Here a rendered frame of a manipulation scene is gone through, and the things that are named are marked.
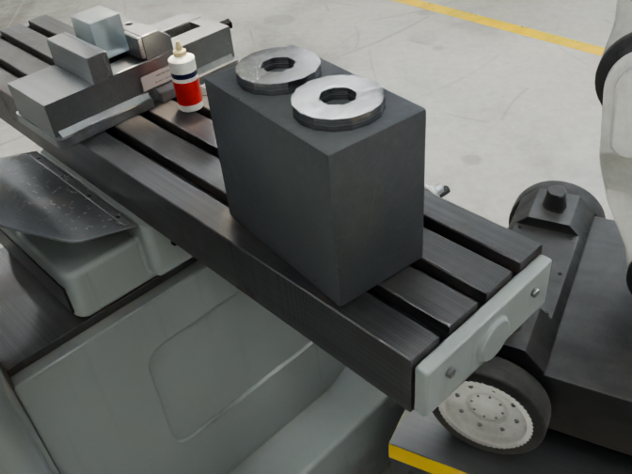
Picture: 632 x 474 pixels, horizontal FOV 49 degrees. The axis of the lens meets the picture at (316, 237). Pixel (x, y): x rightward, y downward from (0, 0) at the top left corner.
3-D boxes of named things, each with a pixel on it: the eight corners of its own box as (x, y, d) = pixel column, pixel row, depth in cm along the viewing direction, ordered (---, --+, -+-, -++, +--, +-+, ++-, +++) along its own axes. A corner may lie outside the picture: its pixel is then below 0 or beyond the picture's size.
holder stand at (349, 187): (307, 177, 91) (292, 31, 78) (424, 258, 76) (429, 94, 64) (229, 214, 85) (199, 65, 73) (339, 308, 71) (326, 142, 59)
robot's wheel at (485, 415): (544, 448, 120) (560, 373, 107) (537, 471, 116) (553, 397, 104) (434, 410, 127) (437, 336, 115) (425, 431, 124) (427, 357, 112)
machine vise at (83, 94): (191, 45, 128) (179, -14, 121) (242, 66, 119) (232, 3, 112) (16, 119, 110) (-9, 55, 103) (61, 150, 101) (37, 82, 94)
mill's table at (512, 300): (54, 46, 154) (42, 11, 149) (552, 302, 80) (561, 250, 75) (-48, 84, 142) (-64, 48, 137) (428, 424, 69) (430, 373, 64)
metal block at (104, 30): (109, 41, 111) (99, 5, 107) (129, 50, 107) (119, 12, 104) (81, 53, 108) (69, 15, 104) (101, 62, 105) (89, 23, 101)
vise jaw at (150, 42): (132, 31, 117) (125, 8, 114) (174, 49, 109) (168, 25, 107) (101, 43, 114) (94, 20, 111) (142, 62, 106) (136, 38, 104)
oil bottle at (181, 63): (194, 98, 111) (180, 32, 104) (209, 105, 109) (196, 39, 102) (173, 107, 109) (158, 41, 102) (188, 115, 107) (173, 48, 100)
